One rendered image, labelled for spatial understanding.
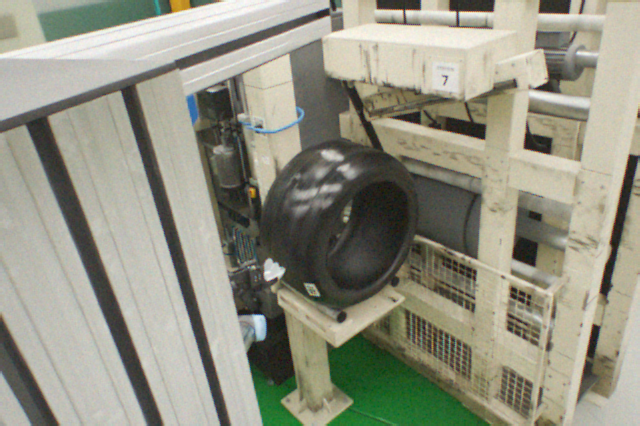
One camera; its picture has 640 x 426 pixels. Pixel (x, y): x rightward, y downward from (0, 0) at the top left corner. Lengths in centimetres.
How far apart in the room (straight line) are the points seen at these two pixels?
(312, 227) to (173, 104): 126
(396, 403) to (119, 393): 246
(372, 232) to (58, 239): 185
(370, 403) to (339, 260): 94
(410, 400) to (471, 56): 180
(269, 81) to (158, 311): 151
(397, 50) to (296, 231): 63
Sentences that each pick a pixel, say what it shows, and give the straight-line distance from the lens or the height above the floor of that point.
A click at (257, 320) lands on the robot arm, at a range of 147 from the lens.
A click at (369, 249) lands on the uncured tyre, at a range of 201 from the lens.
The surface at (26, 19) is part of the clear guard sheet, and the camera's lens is 183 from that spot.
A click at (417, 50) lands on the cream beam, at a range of 155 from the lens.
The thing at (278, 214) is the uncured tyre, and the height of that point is 132.
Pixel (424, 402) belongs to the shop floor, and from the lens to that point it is 271.
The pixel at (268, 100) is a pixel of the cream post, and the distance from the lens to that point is 175.
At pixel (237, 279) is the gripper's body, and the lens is 151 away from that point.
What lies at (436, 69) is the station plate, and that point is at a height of 172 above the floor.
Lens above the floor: 207
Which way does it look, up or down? 29 degrees down
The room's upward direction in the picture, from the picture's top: 7 degrees counter-clockwise
